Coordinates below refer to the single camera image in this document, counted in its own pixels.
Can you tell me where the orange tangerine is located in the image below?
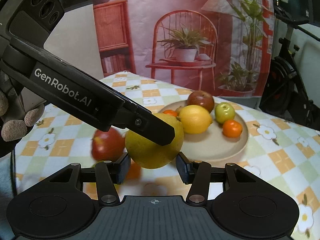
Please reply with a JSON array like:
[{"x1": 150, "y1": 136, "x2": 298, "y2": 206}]
[
  {"x1": 163, "y1": 109, "x2": 178, "y2": 117},
  {"x1": 222, "y1": 120, "x2": 243, "y2": 138},
  {"x1": 125, "y1": 161, "x2": 142, "y2": 180}
]

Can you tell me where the bright red apple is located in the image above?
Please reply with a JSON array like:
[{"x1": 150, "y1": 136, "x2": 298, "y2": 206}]
[{"x1": 91, "y1": 128, "x2": 125, "y2": 161}]

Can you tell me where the yellow lemon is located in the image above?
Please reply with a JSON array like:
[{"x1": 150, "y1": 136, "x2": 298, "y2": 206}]
[
  {"x1": 125, "y1": 113, "x2": 184, "y2": 169},
  {"x1": 178, "y1": 105, "x2": 213, "y2": 134}
]

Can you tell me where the small green apple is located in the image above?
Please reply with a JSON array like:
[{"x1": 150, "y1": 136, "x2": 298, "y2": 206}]
[{"x1": 215, "y1": 102, "x2": 235, "y2": 124}]

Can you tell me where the dark red apple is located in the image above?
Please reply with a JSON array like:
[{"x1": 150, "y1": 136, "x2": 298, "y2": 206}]
[{"x1": 187, "y1": 90, "x2": 215, "y2": 113}]

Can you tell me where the small brown longan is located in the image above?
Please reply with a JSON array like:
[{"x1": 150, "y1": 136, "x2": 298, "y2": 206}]
[{"x1": 175, "y1": 106, "x2": 183, "y2": 113}]

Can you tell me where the gloved left hand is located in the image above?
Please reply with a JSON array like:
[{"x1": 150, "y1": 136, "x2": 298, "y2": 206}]
[{"x1": 1, "y1": 71, "x2": 45, "y2": 157}]

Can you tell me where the checkered floral tablecloth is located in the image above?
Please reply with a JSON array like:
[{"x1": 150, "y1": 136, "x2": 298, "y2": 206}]
[{"x1": 15, "y1": 72, "x2": 319, "y2": 239}]

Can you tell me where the pink printed backdrop cloth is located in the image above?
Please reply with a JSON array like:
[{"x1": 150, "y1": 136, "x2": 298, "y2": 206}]
[{"x1": 93, "y1": 0, "x2": 274, "y2": 98}]

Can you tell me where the black exercise bike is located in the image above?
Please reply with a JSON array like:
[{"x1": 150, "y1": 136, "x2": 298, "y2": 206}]
[{"x1": 260, "y1": 0, "x2": 319, "y2": 130}]

